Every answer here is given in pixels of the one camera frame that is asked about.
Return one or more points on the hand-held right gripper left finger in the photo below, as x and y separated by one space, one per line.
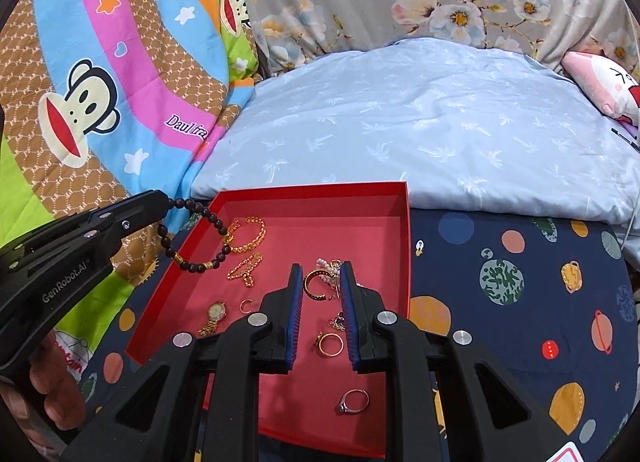
295 317

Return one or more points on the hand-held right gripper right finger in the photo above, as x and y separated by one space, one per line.
350 317

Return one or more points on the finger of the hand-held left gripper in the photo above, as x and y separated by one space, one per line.
125 229
135 204

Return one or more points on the small gold hoop earring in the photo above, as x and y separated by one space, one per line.
242 306

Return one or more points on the gold wristwatch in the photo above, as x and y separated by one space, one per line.
216 311

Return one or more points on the red cardboard box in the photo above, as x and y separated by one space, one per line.
300 222

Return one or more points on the person's left hand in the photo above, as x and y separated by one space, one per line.
55 392

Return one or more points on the navy planet print blanket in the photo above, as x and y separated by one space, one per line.
500 317

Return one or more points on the colourful monkey cartoon blanket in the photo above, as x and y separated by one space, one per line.
100 41

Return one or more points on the light blue pillow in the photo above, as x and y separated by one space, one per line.
400 116

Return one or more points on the white red-edged card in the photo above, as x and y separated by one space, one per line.
567 454

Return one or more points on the pink plush toy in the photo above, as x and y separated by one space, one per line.
610 86

